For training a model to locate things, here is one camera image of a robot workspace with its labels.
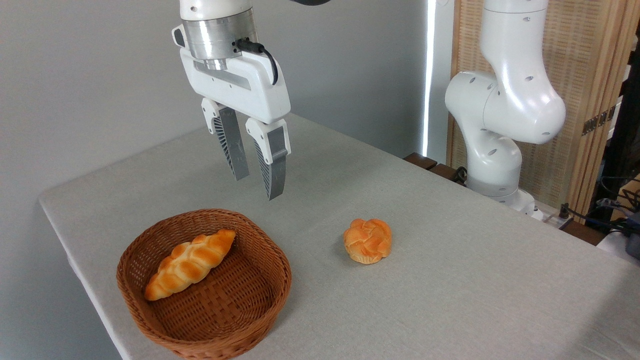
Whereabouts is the black cable bundle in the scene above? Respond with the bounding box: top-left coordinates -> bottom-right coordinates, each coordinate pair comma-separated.
558,175 -> 640,236

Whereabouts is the grey tablecloth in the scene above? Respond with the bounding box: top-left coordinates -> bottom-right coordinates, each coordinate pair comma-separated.
38,112 -> 640,360

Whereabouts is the brown wicker basket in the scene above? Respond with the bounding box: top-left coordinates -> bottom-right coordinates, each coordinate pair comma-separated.
116,208 -> 293,360

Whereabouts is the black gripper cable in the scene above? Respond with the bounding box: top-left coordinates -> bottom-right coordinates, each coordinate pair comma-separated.
234,38 -> 279,86

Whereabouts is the dark brown wooden block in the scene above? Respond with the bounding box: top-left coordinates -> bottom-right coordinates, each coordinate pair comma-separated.
430,163 -> 468,187
403,152 -> 439,171

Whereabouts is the black vertical stand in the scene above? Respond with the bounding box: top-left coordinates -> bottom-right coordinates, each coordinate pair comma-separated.
593,47 -> 640,213

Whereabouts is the round braided bread bun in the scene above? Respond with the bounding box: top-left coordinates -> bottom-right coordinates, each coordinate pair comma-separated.
343,218 -> 393,265

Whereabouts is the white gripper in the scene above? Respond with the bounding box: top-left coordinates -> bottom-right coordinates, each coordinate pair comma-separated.
172,24 -> 292,201

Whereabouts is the long braided bread loaf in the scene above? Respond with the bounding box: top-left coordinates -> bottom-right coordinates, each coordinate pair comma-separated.
144,229 -> 237,302

